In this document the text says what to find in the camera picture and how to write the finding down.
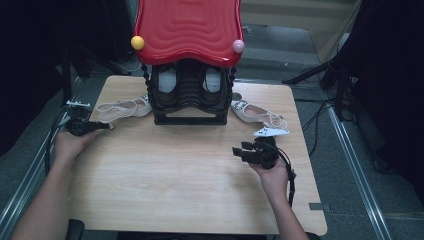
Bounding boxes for metal floor rail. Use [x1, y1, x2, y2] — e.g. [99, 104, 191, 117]
[0, 78, 83, 234]
[328, 106, 393, 240]

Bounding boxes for black curtain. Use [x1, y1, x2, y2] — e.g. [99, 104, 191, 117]
[0, 0, 134, 158]
[346, 0, 424, 208]

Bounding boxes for yellow ball knob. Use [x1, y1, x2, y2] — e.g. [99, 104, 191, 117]
[130, 35, 146, 51]

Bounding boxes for red and black shoe rack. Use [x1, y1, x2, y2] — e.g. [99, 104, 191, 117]
[131, 0, 245, 127]

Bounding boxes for person's left hand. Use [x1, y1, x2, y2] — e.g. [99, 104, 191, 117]
[53, 129, 99, 165]

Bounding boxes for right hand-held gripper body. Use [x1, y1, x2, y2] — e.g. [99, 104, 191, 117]
[244, 125, 290, 170]

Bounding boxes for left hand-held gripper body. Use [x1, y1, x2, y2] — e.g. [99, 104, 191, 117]
[64, 99, 98, 137]

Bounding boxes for white slingback heel shoe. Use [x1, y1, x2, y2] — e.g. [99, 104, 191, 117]
[230, 98, 288, 132]
[95, 95, 153, 129]

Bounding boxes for person's right hand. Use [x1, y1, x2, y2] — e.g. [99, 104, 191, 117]
[249, 159, 290, 201]

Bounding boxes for black leather shoe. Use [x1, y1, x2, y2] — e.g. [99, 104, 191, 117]
[153, 64, 179, 108]
[199, 64, 228, 108]

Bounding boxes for grey tape strip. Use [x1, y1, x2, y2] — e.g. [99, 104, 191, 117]
[308, 202, 332, 213]

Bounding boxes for black tripod stand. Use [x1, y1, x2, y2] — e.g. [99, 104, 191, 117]
[281, 53, 354, 121]

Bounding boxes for black floor cables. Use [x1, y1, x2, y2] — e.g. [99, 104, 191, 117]
[301, 99, 334, 158]

